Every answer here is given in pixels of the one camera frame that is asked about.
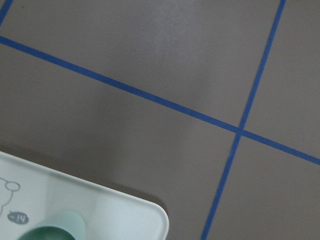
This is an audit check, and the light green cup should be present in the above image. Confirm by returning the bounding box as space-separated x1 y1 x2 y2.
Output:
17 210 86 240

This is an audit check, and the cream rabbit tray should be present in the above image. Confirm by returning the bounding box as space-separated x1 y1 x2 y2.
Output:
0 152 170 240

